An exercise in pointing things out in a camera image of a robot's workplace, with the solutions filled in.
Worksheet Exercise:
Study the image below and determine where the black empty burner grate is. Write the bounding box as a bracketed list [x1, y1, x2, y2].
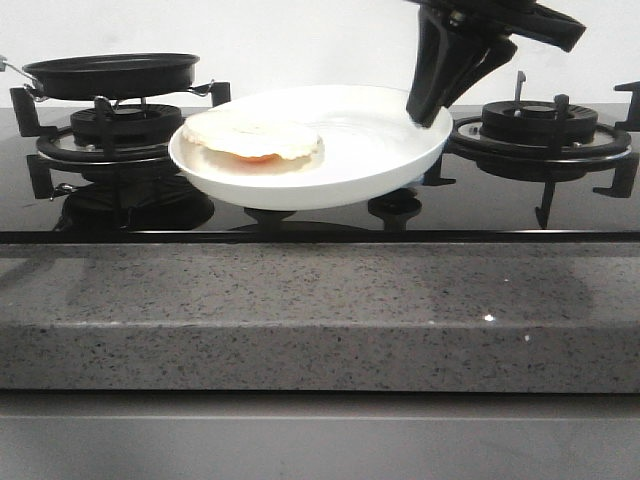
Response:
[422, 70, 640, 231]

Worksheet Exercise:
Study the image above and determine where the black pan support grate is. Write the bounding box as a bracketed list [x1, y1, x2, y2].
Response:
[11, 87, 208, 210]

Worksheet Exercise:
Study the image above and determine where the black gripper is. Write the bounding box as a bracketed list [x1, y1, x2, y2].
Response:
[406, 0, 586, 126]

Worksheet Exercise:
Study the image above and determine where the white plate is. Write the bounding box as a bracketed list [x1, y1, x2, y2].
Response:
[168, 85, 453, 211]

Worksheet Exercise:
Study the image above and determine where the wire pan support ring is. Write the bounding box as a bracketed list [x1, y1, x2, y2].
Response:
[22, 78, 216, 109]

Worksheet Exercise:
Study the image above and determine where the black glass gas cooktop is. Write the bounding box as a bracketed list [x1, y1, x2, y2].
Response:
[1, 109, 639, 244]

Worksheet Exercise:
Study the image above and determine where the fried egg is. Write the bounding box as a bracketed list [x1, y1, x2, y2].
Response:
[181, 110, 324, 175]

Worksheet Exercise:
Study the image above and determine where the black empty burner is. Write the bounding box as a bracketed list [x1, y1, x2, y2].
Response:
[446, 100, 632, 181]

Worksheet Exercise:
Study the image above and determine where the black frying pan mint handle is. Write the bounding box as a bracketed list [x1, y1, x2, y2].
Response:
[1, 53, 200, 101]

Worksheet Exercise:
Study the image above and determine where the black burner under pan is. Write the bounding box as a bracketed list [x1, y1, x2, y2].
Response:
[35, 103, 201, 174]

